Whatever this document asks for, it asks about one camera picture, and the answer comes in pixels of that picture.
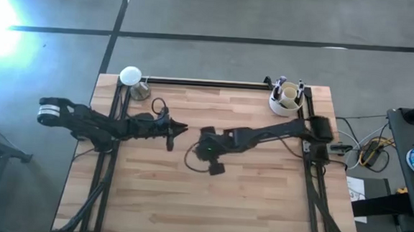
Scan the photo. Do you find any white ribbed round organizer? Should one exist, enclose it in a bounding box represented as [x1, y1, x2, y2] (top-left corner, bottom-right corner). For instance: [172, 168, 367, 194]
[266, 80, 306, 119]

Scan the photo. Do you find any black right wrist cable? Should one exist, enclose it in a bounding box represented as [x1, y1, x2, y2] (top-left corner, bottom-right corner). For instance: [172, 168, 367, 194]
[183, 140, 213, 175]

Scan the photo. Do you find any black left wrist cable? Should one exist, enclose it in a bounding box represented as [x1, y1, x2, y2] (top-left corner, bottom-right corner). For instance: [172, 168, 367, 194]
[150, 96, 169, 117]

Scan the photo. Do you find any black flat bar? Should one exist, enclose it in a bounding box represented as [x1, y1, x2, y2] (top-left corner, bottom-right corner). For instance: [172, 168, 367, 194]
[350, 191, 414, 221]

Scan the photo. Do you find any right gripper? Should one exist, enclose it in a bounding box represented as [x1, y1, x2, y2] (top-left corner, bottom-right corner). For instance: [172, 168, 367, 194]
[193, 125, 234, 177]

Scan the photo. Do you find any white mushroom table lamp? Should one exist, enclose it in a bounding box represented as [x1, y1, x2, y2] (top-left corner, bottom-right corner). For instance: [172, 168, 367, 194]
[117, 65, 154, 103]

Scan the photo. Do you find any black floor stand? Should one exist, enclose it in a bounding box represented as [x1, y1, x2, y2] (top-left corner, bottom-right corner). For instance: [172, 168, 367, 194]
[0, 116, 37, 232]

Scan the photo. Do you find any white paper sheet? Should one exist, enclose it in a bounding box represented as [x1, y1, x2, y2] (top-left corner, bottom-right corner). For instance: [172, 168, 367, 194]
[343, 176, 370, 224]

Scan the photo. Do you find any black power box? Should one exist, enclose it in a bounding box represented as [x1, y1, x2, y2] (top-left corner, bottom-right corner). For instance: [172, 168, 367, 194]
[364, 139, 381, 165]

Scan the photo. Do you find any grey equipment cart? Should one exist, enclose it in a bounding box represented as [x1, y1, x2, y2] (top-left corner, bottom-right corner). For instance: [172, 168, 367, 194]
[380, 105, 414, 223]

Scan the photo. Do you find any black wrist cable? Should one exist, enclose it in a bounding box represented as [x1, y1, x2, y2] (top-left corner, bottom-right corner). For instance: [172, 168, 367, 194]
[150, 96, 169, 117]
[183, 140, 213, 175]

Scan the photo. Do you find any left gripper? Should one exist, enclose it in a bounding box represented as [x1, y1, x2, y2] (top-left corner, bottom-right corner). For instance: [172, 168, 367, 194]
[142, 104, 190, 154]

